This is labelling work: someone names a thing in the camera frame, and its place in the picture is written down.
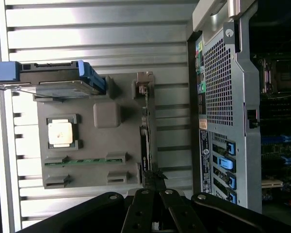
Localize green RAM stick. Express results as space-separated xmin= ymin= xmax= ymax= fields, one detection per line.
xmin=44 ymin=157 xmax=127 ymax=167

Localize gray plastic parts rack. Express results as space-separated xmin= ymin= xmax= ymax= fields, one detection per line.
xmin=32 ymin=71 xmax=161 ymax=195

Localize white expansion slot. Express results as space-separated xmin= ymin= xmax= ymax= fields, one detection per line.
xmin=261 ymin=181 xmax=285 ymax=189

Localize silver CPU chip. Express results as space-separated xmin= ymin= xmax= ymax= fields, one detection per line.
xmin=47 ymin=118 xmax=74 ymax=147

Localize long blue expansion slot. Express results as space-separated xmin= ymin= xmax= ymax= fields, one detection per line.
xmin=260 ymin=134 xmax=291 ymax=144

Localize open gray PC case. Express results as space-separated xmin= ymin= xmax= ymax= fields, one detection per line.
xmin=186 ymin=0 xmax=291 ymax=216

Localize dark green motherboard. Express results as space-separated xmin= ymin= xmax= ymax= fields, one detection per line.
xmin=248 ymin=52 xmax=291 ymax=209

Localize hard disk with blue caddy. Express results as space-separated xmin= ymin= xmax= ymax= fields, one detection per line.
xmin=0 ymin=60 xmax=107 ymax=98

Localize metal CPU socket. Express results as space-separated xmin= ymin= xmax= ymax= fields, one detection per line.
xmin=260 ymin=57 xmax=291 ymax=95

